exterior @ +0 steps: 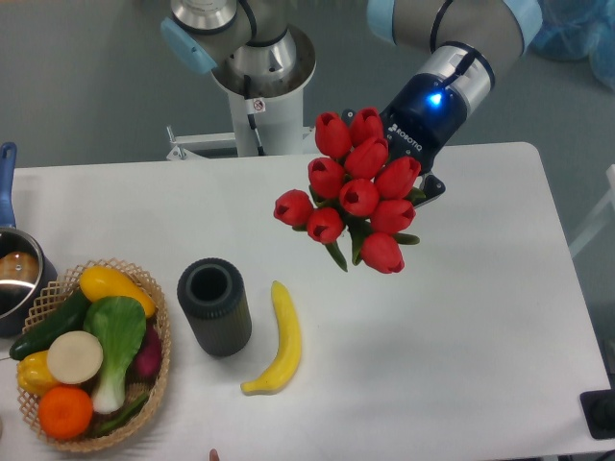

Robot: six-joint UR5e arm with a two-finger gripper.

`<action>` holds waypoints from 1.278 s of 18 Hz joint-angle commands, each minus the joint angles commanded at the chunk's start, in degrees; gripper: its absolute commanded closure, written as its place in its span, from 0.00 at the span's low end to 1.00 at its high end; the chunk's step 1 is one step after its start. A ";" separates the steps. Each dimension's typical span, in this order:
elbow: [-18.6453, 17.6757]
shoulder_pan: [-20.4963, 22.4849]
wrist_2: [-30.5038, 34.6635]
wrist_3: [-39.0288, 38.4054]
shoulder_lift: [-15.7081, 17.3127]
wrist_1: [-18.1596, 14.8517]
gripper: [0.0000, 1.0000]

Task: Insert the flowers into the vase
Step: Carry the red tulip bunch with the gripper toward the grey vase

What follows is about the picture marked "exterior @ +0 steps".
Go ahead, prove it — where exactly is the yellow toy banana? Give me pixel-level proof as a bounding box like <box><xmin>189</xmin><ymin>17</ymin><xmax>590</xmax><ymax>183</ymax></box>
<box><xmin>240</xmin><ymin>280</ymin><xmax>303</xmax><ymax>396</ymax></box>

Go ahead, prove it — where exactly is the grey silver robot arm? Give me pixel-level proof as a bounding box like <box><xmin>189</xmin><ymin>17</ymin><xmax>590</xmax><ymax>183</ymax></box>
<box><xmin>160</xmin><ymin>1</ymin><xmax>542</xmax><ymax>203</ymax></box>

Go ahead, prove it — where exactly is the round white radish slice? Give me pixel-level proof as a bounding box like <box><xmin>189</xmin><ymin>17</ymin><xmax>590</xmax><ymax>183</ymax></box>
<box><xmin>47</xmin><ymin>330</ymin><xmax>103</xmax><ymax>384</ymax></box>

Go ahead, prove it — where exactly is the blue plastic bag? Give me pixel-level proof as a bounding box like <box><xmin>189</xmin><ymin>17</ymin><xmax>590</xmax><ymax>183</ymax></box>
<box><xmin>531</xmin><ymin>1</ymin><xmax>614</xmax><ymax>91</ymax></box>

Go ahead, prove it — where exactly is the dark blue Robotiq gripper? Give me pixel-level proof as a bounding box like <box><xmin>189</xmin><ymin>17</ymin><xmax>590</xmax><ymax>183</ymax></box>
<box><xmin>340</xmin><ymin>73</ymin><xmax>468</xmax><ymax>207</ymax></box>

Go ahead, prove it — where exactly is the red tulip bouquet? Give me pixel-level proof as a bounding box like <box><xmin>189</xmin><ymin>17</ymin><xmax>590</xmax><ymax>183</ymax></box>
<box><xmin>273</xmin><ymin>108</ymin><xmax>421</xmax><ymax>274</ymax></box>

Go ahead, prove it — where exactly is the green toy bok choy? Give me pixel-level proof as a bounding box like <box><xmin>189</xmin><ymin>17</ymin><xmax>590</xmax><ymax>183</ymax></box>
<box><xmin>84</xmin><ymin>296</ymin><xmax>146</xmax><ymax>415</ymax></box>

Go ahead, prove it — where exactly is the blue saucepan with handle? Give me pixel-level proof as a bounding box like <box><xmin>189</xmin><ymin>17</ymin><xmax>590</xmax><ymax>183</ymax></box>
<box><xmin>1</xmin><ymin>142</ymin><xmax>57</xmax><ymax>338</ymax></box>

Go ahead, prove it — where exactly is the dark grey ribbed vase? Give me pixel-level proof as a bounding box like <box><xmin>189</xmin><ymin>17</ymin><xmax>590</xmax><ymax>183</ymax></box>
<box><xmin>177</xmin><ymin>257</ymin><xmax>252</xmax><ymax>357</ymax></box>

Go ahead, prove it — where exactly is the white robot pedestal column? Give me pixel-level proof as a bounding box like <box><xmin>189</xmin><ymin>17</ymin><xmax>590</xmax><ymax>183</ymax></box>
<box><xmin>165</xmin><ymin>24</ymin><xmax>318</xmax><ymax>162</ymax></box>

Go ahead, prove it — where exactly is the yellow toy bell pepper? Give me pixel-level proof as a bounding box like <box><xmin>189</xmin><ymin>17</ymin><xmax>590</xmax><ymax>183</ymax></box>
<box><xmin>17</xmin><ymin>351</ymin><xmax>60</xmax><ymax>397</ymax></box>

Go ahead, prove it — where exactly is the yellow toy squash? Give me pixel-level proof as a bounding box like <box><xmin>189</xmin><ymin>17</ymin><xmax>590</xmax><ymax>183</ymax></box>
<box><xmin>79</xmin><ymin>265</ymin><xmax>157</xmax><ymax>318</ymax></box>

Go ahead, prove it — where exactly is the black device at table edge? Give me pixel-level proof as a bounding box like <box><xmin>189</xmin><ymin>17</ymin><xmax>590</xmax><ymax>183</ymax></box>
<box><xmin>579</xmin><ymin>389</ymin><xmax>614</xmax><ymax>440</ymax></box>

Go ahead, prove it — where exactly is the white metal frame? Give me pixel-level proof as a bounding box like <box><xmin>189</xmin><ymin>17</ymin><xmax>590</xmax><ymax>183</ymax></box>
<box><xmin>568</xmin><ymin>164</ymin><xmax>614</xmax><ymax>258</ymax></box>

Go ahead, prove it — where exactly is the dark green toy cucumber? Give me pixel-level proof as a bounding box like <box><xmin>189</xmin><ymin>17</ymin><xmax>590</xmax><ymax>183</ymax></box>
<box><xmin>9</xmin><ymin>289</ymin><xmax>91</xmax><ymax>361</ymax></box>

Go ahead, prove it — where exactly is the purple toy sweet potato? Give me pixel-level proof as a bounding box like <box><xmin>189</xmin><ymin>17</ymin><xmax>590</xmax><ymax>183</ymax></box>
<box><xmin>133</xmin><ymin>324</ymin><xmax>162</xmax><ymax>379</ymax></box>

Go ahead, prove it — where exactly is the orange toy tangerine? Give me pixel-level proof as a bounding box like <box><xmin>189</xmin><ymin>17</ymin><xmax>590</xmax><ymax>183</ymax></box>
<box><xmin>37</xmin><ymin>386</ymin><xmax>93</xmax><ymax>440</ymax></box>

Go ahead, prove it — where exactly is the woven wicker basket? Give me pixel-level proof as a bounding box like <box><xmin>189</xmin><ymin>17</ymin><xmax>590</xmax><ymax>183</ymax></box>
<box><xmin>17</xmin><ymin>258</ymin><xmax>171</xmax><ymax>453</ymax></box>

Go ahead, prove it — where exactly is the green toy chili pepper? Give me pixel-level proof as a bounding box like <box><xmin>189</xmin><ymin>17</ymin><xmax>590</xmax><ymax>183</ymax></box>
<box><xmin>89</xmin><ymin>393</ymin><xmax>149</xmax><ymax>438</ymax></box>

